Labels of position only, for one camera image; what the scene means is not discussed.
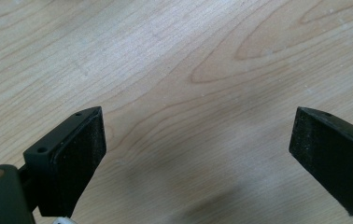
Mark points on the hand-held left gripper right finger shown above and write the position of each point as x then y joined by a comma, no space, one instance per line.
336,155

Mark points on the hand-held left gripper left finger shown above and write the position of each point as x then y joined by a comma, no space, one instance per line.
68,165

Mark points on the small white object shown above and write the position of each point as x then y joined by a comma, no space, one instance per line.
63,221

